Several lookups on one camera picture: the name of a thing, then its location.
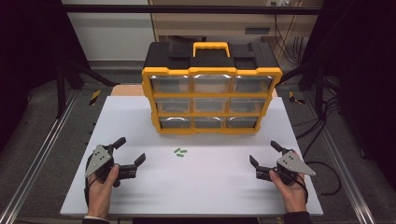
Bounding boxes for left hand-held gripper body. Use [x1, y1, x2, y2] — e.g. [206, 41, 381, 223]
[84, 144, 120, 189]

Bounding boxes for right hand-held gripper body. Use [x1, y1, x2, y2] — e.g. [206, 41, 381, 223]
[270, 150, 317, 187]

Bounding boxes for yellow black organizer cabinet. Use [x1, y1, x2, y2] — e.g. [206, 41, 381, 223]
[141, 41, 284, 135]

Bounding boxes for person's right hand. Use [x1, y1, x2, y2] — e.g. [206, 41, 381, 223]
[269, 169, 309, 214]

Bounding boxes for person's left hand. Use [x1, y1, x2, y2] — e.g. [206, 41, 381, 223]
[87, 163, 120, 218]

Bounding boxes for yellow black hazard tape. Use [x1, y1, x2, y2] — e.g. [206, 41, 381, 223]
[288, 91, 306, 105]
[89, 90, 102, 106]

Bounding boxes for brown wooden board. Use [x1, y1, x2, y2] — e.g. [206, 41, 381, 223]
[111, 84, 146, 97]

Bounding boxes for black metal stand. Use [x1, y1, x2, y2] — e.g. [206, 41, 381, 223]
[55, 59, 120, 119]
[279, 60, 341, 117]

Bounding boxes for set of clear drawers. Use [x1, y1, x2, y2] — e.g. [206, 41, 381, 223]
[148, 74, 274, 130]

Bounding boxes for black curtain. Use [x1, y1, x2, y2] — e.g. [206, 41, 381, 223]
[0, 0, 92, 152]
[300, 0, 396, 183]

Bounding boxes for light wooden cabinet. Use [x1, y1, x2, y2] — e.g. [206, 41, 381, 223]
[148, 0, 325, 44]

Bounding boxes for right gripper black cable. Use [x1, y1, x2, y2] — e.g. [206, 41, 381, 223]
[295, 174, 310, 203]

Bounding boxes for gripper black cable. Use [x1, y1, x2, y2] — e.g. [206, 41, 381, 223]
[295, 174, 310, 203]
[83, 176, 92, 209]

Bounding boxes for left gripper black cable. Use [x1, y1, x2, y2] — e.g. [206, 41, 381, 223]
[83, 176, 92, 209]

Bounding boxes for black floor cable bundle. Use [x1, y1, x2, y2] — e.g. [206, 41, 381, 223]
[295, 96, 343, 197]

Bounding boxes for aluminium floor rail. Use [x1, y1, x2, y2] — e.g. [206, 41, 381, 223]
[303, 92, 378, 224]
[0, 90, 79, 224]

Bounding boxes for hanging black cables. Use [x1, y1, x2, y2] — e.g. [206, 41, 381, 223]
[273, 13, 308, 65]

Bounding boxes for black overhead frame bar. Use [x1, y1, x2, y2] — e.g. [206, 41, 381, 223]
[62, 4, 323, 16]

